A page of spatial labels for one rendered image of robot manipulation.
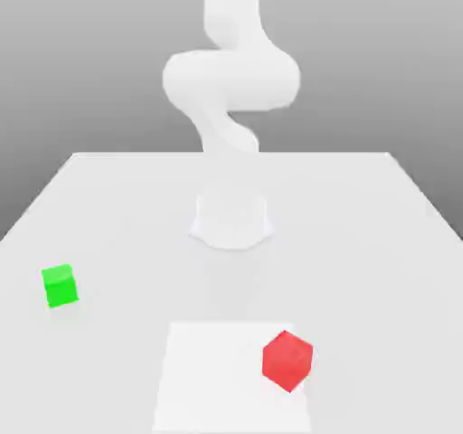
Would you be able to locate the small green cube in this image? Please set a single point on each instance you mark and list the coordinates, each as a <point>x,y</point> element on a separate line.
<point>60,286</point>

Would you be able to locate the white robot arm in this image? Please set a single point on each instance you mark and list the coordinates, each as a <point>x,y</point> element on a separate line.
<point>231,79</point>

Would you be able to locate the small red cube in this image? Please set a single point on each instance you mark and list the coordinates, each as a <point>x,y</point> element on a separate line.
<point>287,361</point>

